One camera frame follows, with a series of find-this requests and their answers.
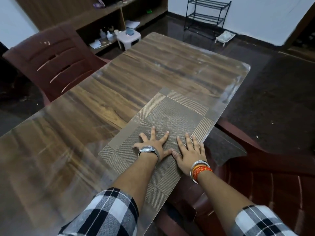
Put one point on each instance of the silver wristwatch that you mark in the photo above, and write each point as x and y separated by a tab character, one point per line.
149	149

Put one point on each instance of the person's left hand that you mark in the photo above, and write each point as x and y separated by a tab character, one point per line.
152	144

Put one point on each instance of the white paper stack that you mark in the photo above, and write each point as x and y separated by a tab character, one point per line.
133	24

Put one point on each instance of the small white cup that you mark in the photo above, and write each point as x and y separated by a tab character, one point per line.
116	32

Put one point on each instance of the person's left middle finger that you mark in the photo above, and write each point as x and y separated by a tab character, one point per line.
153	133

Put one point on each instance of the person's right little finger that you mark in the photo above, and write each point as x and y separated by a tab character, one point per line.
202	148

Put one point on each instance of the white plastic stool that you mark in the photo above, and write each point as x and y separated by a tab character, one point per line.
129	39

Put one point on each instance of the white paper sheets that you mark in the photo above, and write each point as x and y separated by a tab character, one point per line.
95	44

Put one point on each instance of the person's right hand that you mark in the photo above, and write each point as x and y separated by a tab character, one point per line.
190	157

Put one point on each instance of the person's right thumb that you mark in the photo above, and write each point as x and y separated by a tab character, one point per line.
176	156

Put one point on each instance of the maroon plastic chair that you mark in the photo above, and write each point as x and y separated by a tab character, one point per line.
265	189
59	63

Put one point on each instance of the clear plastic table cover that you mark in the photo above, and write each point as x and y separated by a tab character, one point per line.
103	95

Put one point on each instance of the brown wooden door frame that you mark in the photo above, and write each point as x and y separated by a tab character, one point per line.
301	31

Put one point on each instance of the blue object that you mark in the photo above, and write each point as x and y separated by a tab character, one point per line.
130	32

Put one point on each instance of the silver bangle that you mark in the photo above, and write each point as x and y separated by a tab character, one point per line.
198	163

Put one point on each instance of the person's right middle finger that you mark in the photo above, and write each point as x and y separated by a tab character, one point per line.
189	141

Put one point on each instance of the small white footed tray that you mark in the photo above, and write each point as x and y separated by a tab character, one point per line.
225	36

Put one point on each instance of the orange thread wristband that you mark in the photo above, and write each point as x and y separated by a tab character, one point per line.
201	170

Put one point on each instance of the brown wooden shelf unit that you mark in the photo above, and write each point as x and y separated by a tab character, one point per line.
81	14

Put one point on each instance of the brown woven placemat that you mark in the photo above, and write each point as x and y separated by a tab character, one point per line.
172	113

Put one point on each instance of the person's left forearm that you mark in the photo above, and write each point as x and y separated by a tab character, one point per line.
133	179

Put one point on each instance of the black metal shoe rack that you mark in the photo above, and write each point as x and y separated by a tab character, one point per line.
206	17

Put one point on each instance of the white plastic bottle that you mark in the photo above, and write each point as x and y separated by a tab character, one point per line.
109	36
102	34

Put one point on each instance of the person's left little finger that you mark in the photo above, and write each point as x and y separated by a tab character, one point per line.
137	145

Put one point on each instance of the person's left thumb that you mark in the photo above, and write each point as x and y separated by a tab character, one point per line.
167	152

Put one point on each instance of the person's right forearm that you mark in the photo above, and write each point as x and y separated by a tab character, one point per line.
221	194

